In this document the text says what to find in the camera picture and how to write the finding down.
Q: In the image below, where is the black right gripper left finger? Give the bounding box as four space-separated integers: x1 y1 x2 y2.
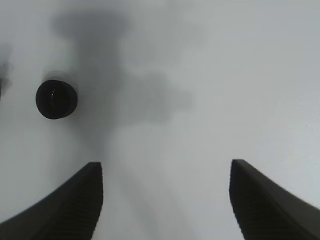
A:
0 162 104 240

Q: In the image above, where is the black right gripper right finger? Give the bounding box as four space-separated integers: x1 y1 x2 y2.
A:
229 159 320 240

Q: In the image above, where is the small black teacup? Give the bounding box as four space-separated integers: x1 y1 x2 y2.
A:
35 79 78 120

